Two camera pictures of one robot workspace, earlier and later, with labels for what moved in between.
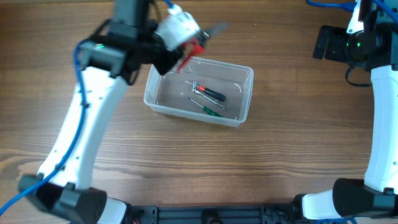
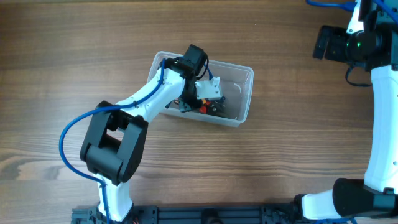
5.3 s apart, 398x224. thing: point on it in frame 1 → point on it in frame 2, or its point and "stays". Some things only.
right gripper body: [345, 47] stays
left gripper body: [154, 49] → [188, 100]
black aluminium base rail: [252, 214] stays
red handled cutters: [193, 47] → [203, 109]
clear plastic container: [204, 89] stays
